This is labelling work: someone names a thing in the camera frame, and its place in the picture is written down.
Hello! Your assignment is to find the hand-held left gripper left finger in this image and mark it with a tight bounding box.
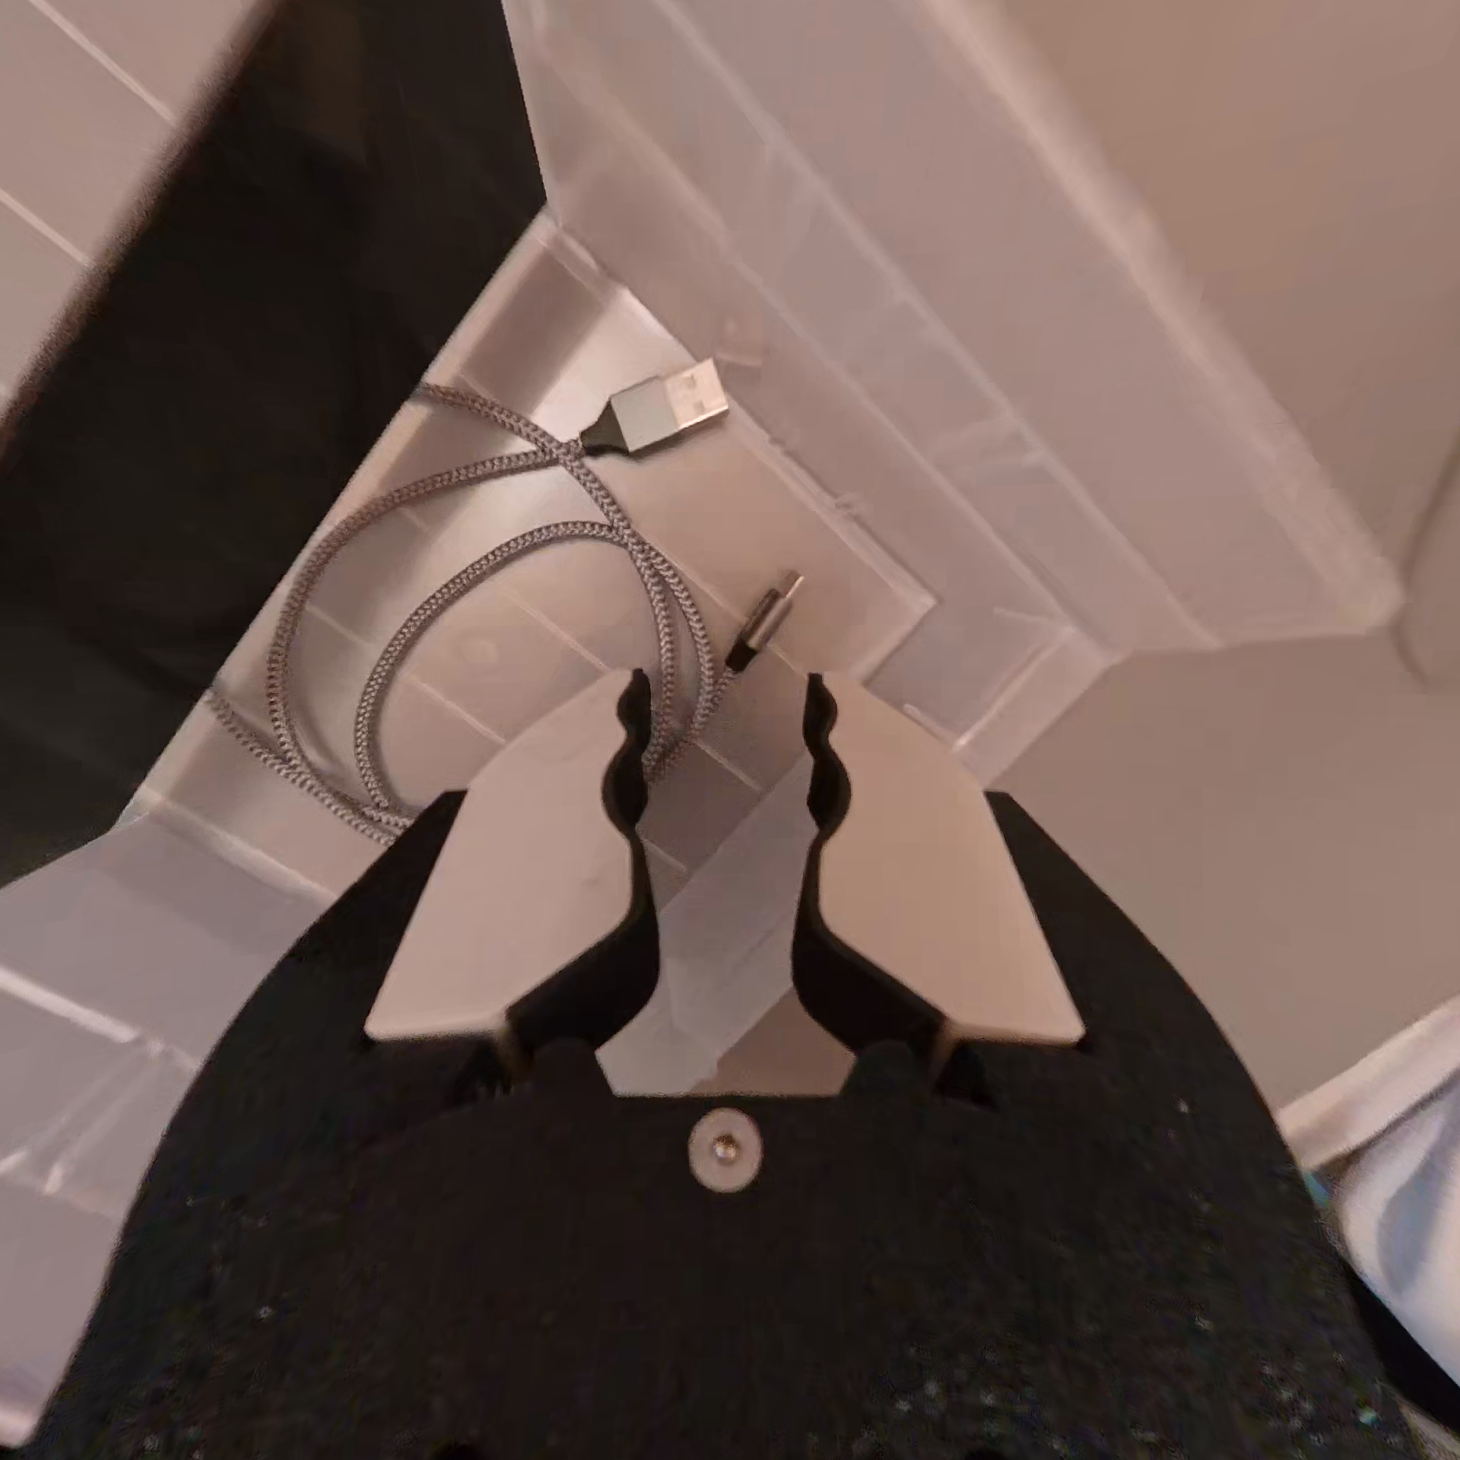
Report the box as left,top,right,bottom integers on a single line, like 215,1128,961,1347
365,669,664,1088

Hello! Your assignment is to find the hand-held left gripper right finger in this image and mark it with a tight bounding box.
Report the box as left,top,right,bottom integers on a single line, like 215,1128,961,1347
792,671,1088,1090

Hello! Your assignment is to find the clear plastic bin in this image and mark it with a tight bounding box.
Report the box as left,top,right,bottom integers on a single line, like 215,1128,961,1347
0,0,1404,1417

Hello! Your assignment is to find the grey braided usb cable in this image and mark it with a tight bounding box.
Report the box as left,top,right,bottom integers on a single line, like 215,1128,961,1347
205,356,804,848

